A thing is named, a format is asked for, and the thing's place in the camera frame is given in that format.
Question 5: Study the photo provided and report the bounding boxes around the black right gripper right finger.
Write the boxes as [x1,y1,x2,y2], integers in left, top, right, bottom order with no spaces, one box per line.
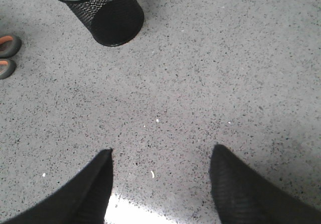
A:
[209,144,320,223]

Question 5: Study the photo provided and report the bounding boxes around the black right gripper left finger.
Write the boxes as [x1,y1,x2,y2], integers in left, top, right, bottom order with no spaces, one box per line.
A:
[4,149,113,223]

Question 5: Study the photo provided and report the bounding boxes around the black mesh pen bucket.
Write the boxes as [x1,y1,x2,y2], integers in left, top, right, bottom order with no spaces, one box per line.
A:
[59,0,144,47]

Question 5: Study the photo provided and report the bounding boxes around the black orange scissors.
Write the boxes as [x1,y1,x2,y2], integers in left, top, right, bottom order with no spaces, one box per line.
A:
[1,34,22,79]

